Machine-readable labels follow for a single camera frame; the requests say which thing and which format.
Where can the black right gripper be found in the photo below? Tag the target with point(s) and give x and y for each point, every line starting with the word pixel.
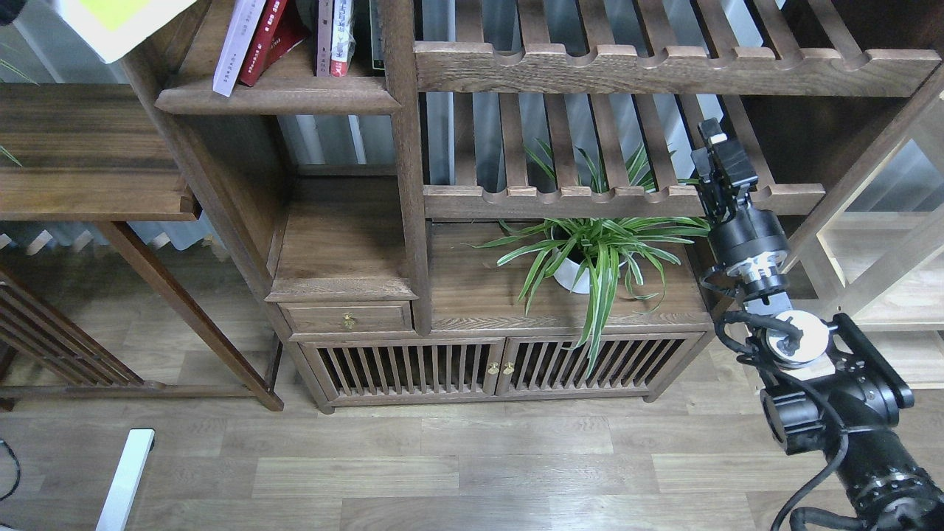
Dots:
pixel 746 241

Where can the yellow green book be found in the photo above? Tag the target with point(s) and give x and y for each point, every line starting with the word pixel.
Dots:
pixel 113 28

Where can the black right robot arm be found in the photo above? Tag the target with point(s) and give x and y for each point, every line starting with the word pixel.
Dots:
pixel 827 388

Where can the light wooden shelf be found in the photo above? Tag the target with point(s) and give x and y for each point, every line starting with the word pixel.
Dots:
pixel 872 248

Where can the green spider plant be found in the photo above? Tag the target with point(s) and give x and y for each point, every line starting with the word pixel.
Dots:
pixel 643 237

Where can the white plant pot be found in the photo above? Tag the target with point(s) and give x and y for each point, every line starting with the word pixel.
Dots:
pixel 587 257

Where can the dark wooden bookshelf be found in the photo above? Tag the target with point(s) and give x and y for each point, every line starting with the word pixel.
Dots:
pixel 371 194

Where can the dark upright book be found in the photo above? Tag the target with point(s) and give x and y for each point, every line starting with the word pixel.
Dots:
pixel 376 37

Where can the red white upright book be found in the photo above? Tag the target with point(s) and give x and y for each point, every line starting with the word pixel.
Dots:
pixel 342 39

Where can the dark wooden side table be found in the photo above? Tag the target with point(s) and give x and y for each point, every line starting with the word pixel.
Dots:
pixel 90 153

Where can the white bar on floor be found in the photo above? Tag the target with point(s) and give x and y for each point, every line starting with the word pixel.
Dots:
pixel 123 490

